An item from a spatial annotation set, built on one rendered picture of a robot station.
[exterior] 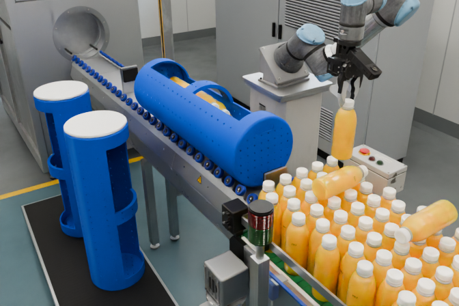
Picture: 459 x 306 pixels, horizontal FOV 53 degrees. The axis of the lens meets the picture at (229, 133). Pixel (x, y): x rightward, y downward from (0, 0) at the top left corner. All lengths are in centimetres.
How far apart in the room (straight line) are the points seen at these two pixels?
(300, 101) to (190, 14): 528
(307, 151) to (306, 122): 17
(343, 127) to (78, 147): 114
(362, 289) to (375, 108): 231
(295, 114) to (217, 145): 60
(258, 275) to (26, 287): 192
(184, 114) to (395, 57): 190
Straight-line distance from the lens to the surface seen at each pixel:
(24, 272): 307
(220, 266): 157
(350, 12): 142
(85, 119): 222
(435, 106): 466
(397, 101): 362
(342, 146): 156
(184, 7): 727
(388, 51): 336
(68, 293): 262
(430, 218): 135
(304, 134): 229
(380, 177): 167
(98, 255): 243
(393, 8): 187
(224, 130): 168
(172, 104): 199
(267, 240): 117
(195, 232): 309
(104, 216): 227
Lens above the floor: 192
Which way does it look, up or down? 26 degrees down
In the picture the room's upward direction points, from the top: 1 degrees counter-clockwise
